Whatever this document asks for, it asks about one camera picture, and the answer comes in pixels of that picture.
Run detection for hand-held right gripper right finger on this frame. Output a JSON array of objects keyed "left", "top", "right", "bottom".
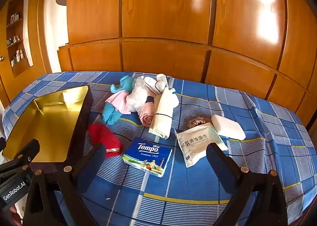
[{"left": 206, "top": 142, "right": 295, "bottom": 226}]

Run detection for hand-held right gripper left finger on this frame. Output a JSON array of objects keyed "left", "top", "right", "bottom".
[{"left": 23, "top": 142, "right": 107, "bottom": 226}]

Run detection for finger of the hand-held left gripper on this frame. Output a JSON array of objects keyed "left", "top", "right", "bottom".
[{"left": 0, "top": 139, "right": 40, "bottom": 167}]

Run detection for red fuzzy cloth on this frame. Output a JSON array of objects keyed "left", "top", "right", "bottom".
[{"left": 88, "top": 124, "right": 123, "bottom": 158}]

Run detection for white wet wipes pack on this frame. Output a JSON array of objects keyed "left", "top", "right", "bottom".
[{"left": 174, "top": 127, "right": 228, "bottom": 168}]

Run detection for plain white soft pack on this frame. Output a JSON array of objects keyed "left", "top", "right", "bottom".
[{"left": 211, "top": 114, "right": 246, "bottom": 140}]

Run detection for black and gold tin box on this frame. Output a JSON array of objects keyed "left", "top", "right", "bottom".
[{"left": 2, "top": 85, "right": 93, "bottom": 167}]

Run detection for brown satin scrunchie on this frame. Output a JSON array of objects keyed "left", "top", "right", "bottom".
[{"left": 188, "top": 117, "right": 211, "bottom": 129}]

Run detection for teal and pink soft toy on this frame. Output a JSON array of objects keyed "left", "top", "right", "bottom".
[{"left": 103, "top": 76, "right": 134, "bottom": 124}]

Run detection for blue and white tissue pack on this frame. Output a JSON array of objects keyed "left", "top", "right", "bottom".
[{"left": 122, "top": 138, "right": 173, "bottom": 178}]

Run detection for pink towel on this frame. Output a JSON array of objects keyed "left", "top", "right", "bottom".
[{"left": 139, "top": 102, "right": 156, "bottom": 127}]

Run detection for cream towel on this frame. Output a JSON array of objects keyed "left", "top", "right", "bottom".
[{"left": 149, "top": 87, "right": 179, "bottom": 140}]

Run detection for clear plastic bag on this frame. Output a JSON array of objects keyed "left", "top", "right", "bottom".
[{"left": 126, "top": 78, "right": 149, "bottom": 113}]

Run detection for white striped socks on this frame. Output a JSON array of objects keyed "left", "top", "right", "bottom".
[{"left": 144, "top": 74, "right": 169, "bottom": 93}]

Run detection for blue plaid bedsheet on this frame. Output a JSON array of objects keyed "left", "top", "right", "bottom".
[{"left": 1, "top": 71, "right": 312, "bottom": 226}]

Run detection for wooden cabinet with shelf niche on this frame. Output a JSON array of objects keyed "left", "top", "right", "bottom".
[{"left": 0, "top": 0, "right": 52, "bottom": 108}]

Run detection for wooden wardrobe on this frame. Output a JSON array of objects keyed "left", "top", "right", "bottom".
[{"left": 57, "top": 0, "right": 317, "bottom": 127}]

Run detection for wooden wall shelf with bottles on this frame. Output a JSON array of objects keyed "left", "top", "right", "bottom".
[{"left": 7, "top": 13, "right": 25, "bottom": 67}]

